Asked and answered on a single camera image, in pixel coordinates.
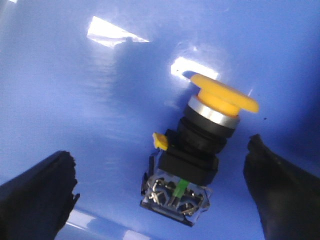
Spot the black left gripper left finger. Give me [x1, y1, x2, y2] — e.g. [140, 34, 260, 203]
[0, 150, 80, 240]

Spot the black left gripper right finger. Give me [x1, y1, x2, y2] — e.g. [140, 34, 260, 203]
[243, 134, 320, 240]

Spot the yellow mushroom push button switch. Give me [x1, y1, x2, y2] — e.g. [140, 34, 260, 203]
[140, 70, 260, 227]

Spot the blue plastic bin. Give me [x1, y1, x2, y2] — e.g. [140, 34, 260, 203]
[0, 0, 320, 240]

